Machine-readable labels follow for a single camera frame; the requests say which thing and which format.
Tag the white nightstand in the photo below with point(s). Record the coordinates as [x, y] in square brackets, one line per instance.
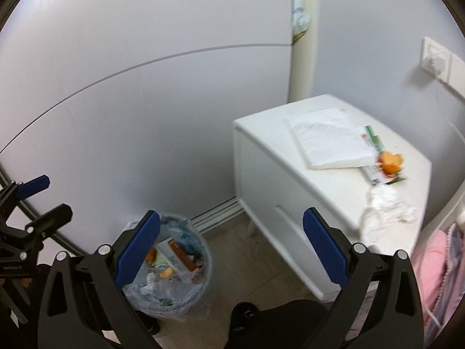
[269, 174]

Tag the cream vertical post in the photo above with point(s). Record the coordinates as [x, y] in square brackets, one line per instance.
[299, 72]

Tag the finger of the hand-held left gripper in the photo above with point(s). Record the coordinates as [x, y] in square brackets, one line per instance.
[34, 185]
[54, 216]

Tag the round grey trash bin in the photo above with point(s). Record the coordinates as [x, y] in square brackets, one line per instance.
[189, 298]

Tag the white tissue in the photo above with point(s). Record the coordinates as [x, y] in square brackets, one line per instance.
[385, 203]

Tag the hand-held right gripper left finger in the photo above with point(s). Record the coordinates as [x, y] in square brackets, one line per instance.
[140, 249]

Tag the pink blanket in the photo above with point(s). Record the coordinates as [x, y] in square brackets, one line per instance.
[432, 261]

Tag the orange and white carton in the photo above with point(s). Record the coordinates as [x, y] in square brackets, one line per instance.
[178, 256]

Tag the green and white packet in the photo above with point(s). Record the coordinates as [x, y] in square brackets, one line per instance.
[374, 140]

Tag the white padded mailer envelope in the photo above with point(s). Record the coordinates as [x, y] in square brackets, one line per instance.
[327, 141]

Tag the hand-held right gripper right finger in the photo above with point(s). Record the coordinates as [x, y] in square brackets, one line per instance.
[323, 249]

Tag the orange peel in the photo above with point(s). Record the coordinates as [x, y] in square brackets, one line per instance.
[390, 161]

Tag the teal printed wrapper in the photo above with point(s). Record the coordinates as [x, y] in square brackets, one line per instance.
[185, 238]

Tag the white wall socket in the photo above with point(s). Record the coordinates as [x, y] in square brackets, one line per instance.
[436, 58]

